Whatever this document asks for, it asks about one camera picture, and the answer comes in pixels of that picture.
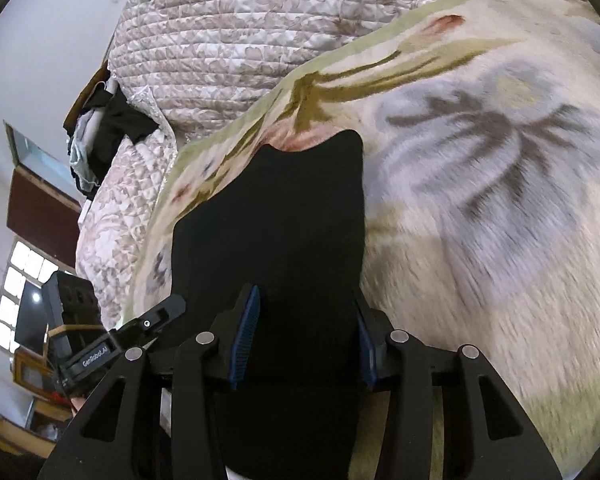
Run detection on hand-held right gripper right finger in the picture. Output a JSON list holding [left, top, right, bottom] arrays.
[[355, 287, 563, 480]]

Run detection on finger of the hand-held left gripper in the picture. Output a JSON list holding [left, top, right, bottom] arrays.
[[111, 294, 187, 350]]

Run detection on dark brown cabinet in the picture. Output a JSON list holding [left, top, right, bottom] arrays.
[[6, 166, 84, 270]]

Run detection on wooden side table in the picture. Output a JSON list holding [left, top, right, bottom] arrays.
[[0, 349, 77, 461]]

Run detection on light blue cloth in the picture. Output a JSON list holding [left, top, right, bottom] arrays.
[[69, 109, 103, 188]]

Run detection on black pants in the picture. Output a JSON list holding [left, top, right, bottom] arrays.
[[170, 129, 367, 480]]

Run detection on black flat screen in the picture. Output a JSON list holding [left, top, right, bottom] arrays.
[[15, 280, 51, 350]]

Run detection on floral plush blanket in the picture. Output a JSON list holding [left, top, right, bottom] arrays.
[[130, 0, 600, 480]]

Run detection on brown wooden headboard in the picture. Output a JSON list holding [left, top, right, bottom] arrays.
[[62, 62, 113, 131]]

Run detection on quilted leaf-print bedspread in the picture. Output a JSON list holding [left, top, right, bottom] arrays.
[[75, 0, 561, 331]]

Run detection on window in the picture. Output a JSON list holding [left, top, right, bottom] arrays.
[[0, 239, 65, 352]]

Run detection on pile of dark clothes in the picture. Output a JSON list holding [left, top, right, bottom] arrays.
[[67, 79, 159, 198]]

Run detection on framed wall mirror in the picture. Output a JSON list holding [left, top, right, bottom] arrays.
[[2, 120, 48, 173]]

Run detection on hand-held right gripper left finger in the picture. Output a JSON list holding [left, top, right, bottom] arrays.
[[37, 284, 261, 480]]

